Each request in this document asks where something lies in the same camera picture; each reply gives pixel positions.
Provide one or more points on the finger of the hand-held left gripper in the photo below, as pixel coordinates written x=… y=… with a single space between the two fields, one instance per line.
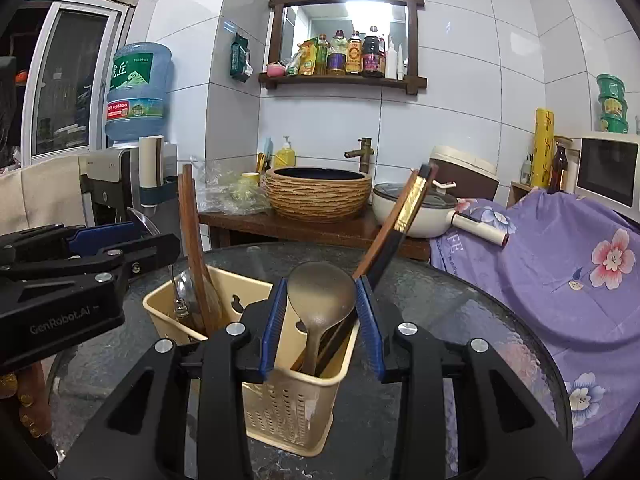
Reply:
x=100 y=237
x=150 y=250

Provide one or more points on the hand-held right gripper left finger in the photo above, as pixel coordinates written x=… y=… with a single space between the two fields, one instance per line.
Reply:
x=274 y=330

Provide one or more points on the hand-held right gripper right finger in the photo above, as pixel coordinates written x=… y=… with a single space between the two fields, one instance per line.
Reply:
x=367 y=330

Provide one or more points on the brown wooden chopstick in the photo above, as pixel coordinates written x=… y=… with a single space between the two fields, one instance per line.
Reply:
x=197 y=220
x=380 y=237

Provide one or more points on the large metal spoon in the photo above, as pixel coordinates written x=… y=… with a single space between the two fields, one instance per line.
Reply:
x=320 y=295

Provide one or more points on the slim metal spoon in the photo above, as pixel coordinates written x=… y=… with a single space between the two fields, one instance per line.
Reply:
x=182 y=300

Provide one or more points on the black chopstick with gold band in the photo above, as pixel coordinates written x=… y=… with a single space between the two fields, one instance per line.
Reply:
x=387 y=255
x=407 y=210

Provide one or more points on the beige plastic utensil holder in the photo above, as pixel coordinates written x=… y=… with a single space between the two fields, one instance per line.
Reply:
x=280 y=410

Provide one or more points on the person's left hand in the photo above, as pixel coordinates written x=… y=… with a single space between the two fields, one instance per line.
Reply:
x=37 y=390

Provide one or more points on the white water dispenser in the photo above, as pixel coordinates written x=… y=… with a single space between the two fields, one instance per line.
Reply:
x=107 y=180

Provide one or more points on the beige cloth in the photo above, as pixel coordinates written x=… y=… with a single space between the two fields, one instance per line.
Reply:
x=45 y=195

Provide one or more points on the white cup dispenser tube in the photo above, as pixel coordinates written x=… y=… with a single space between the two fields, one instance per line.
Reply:
x=150 y=160

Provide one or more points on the clear plastic bag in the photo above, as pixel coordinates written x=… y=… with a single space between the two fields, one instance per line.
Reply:
x=225 y=195

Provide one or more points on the wooden counter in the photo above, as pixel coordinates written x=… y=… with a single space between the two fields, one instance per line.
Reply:
x=240 y=225

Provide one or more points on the yellow cup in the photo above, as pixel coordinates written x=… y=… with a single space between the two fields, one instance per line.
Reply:
x=250 y=181

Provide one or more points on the cream frying pan with lid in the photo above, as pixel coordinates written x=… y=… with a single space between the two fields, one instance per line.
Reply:
x=430 y=217

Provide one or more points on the woven-pattern basin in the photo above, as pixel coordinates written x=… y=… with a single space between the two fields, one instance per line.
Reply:
x=317 y=195

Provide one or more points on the blue water jug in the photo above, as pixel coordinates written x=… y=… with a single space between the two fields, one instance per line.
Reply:
x=137 y=95

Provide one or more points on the white framed window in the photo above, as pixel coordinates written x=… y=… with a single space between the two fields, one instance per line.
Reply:
x=70 y=80

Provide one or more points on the yellow dish soap bottle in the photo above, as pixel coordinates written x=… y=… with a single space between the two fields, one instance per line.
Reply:
x=285 y=157

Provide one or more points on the brass faucet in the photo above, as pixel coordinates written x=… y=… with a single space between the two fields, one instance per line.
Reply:
x=365 y=155

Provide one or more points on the white and brown rice cooker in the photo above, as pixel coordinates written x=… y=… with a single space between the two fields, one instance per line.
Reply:
x=470 y=172

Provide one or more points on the purple floral cloth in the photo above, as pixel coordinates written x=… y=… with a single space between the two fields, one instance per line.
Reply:
x=565 y=285

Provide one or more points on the green packet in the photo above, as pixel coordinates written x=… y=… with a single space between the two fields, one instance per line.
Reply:
x=241 y=57

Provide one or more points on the pink bowl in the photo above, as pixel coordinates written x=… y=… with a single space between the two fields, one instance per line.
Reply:
x=275 y=69

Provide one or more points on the wooden framed mirror shelf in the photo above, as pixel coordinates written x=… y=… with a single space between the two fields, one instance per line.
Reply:
x=345 y=82

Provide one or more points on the yellow seasoning packet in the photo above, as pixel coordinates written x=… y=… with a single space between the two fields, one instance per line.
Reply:
x=307 y=57

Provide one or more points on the brown glass bottle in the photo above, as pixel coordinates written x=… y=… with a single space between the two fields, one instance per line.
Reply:
x=559 y=170

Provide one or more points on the yellow wrap roll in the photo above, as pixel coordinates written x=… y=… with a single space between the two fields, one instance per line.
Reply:
x=542 y=150

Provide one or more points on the small yellow oil bottle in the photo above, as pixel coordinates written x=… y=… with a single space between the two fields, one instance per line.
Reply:
x=322 y=57

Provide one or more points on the white squeeze bottle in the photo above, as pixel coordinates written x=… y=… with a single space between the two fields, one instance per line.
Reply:
x=391 y=62

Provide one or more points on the large yellow oil bottle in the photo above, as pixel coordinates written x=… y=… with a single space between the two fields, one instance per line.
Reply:
x=338 y=55

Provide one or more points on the dark soy sauce bottle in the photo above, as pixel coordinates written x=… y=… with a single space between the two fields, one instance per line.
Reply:
x=372 y=55

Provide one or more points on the red label sauce bottle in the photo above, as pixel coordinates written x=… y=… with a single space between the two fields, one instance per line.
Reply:
x=354 y=55

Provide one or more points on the white microwave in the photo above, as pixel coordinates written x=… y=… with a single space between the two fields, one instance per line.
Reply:
x=607 y=170

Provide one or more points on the green noodle cup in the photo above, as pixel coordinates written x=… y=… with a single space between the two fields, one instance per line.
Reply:
x=615 y=124
x=613 y=106
x=611 y=86

